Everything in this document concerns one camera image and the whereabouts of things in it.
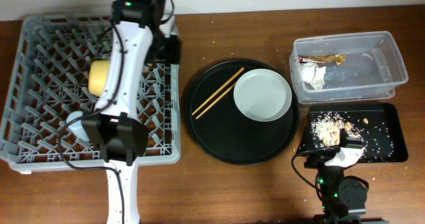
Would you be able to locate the gold snack wrapper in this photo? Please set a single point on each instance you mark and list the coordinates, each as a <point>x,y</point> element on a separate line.
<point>339,59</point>

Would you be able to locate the grey plate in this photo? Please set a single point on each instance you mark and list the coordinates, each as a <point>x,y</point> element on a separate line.
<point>262,95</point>

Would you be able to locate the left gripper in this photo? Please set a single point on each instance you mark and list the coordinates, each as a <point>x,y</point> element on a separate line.
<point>170,53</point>

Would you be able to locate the yellow bowl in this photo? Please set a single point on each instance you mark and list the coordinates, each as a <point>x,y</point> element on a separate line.
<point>97,76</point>

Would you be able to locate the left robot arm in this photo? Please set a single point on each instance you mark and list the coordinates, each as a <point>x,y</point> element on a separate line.
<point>142,34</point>

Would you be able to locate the black rectangular tray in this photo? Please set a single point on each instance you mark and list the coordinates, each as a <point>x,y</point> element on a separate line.
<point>401,152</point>

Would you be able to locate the food scraps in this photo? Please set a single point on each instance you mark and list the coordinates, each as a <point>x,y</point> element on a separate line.
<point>335,129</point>

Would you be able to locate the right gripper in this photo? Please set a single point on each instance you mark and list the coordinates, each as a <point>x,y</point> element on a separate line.
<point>318,159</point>

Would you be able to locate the clear plastic bin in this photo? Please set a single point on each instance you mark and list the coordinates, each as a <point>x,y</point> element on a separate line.
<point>373,67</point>

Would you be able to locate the blue cup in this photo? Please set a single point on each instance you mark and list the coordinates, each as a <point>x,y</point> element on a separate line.
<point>77,128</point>

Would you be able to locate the wooden chopstick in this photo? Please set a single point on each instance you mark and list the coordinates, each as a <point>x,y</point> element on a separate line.
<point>216,101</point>
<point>218,90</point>

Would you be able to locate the grey dishwasher rack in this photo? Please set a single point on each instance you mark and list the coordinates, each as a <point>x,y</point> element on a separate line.
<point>50,80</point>

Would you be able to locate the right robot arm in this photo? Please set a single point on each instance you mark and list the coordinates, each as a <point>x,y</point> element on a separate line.
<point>343,197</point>

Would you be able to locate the white tissue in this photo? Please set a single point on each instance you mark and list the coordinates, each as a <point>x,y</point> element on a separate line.
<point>313,74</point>

